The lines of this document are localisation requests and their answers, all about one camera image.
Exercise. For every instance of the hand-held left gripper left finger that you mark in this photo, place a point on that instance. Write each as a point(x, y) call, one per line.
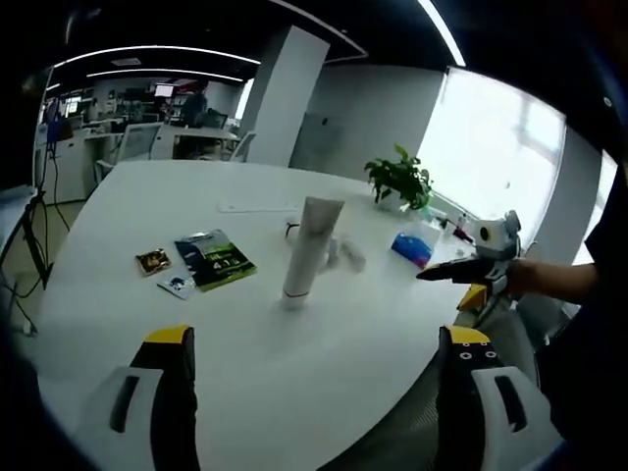
point(167, 402)

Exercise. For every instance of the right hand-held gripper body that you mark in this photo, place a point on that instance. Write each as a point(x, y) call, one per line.
point(498, 240)

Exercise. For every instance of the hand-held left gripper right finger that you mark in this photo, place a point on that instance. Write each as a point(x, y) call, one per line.
point(461, 402)

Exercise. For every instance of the small clear blue packet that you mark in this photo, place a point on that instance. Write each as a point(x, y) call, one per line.
point(176, 287)

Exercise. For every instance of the gold skincare sachet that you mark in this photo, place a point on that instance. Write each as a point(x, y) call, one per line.
point(154, 261)

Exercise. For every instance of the tall white skincare tube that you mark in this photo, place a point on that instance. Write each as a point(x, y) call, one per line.
point(311, 245)

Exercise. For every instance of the green black skincare mask packet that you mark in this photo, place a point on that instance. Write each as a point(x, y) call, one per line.
point(216, 260)

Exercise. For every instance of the small white windowsill bottle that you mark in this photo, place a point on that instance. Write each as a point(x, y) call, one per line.
point(462, 220)

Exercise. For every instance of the person's right hand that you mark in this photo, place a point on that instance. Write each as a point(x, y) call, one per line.
point(525, 277)

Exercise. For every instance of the red dark windowsill item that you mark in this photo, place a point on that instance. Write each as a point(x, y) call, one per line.
point(463, 233)

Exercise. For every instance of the blue tissue pack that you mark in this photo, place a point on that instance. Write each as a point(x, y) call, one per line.
point(412, 250)

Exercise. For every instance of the green potted plant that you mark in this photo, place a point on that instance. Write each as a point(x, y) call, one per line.
point(400, 179)

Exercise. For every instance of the person's dark clothing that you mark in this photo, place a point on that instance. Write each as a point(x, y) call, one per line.
point(603, 314)

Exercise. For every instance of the black-legged stand table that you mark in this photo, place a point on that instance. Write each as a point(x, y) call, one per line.
point(36, 235)

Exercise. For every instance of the white mesh office chair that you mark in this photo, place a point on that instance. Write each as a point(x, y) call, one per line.
point(244, 147)
point(140, 142)

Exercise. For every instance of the blue box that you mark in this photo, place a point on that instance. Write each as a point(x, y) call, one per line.
point(57, 130)

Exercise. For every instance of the wall screen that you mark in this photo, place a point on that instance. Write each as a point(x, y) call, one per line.
point(163, 90)

